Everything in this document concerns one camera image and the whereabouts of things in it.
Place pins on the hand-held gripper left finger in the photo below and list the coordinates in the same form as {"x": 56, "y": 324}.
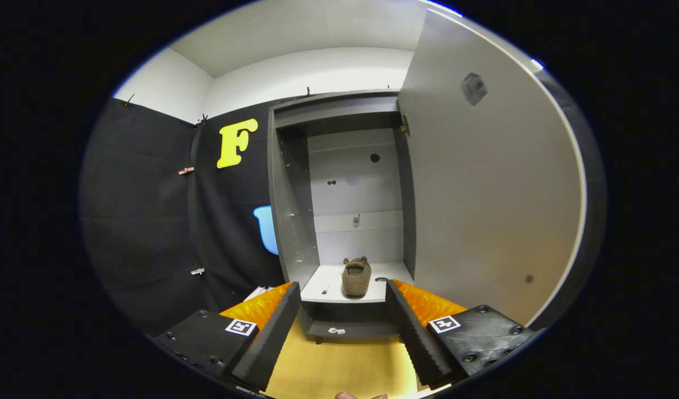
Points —
{"x": 270, "y": 343}

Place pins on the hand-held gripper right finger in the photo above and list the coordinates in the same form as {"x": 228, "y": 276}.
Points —
{"x": 414, "y": 338}

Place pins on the brown fuzzy shoe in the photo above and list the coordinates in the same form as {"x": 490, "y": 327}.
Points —
{"x": 356, "y": 280}

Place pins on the beige shoe cabinet door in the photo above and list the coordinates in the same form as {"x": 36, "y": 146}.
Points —
{"x": 483, "y": 194}

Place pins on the dark grey shoe cabinet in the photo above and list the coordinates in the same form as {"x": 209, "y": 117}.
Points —
{"x": 350, "y": 188}

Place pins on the white book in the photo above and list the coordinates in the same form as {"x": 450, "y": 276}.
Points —
{"x": 259, "y": 292}

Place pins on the black backdrop cloth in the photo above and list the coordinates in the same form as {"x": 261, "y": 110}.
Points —
{"x": 145, "y": 221}

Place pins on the red clothes peg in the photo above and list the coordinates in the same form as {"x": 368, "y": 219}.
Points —
{"x": 186, "y": 170}

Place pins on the small ceiling light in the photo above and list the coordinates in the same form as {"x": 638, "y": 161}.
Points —
{"x": 537, "y": 64}

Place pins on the long ceiling light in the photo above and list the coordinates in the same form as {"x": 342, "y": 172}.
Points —
{"x": 442, "y": 7}

